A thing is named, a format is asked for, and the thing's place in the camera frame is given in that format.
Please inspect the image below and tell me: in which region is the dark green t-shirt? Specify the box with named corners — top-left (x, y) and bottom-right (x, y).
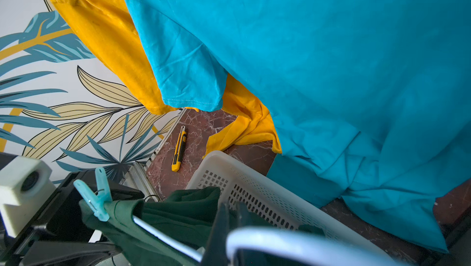
top-left (78, 186), bottom-right (325, 266)

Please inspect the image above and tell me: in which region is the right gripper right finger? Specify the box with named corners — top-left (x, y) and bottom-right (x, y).
top-left (235, 201), bottom-right (258, 266)

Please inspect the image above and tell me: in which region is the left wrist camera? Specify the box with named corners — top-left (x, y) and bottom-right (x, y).
top-left (1, 154), bottom-right (56, 238)

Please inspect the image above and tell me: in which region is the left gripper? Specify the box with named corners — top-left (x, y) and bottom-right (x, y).
top-left (0, 170), bottom-right (145, 266)

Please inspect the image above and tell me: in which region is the white blue wire hanger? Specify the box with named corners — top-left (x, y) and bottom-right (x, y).
top-left (132, 216), bottom-right (403, 266)

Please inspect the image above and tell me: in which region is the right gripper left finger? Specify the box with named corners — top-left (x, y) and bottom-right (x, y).
top-left (200, 203), bottom-right (229, 266)

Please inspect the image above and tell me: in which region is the teal blue t-shirt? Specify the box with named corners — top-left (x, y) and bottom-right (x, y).
top-left (125, 0), bottom-right (471, 253)

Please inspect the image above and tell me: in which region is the turquoise clothespin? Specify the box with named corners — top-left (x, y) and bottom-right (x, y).
top-left (74, 167), bottom-right (112, 222)

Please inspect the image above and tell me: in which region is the yellow t-shirt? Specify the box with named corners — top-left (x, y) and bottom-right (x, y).
top-left (50, 0), bottom-right (282, 154)

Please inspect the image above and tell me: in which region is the white plastic basket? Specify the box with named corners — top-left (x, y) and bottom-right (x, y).
top-left (186, 151), bottom-right (391, 260)

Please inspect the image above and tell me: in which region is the yellow utility knife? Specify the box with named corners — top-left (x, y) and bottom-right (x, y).
top-left (171, 126), bottom-right (187, 172)

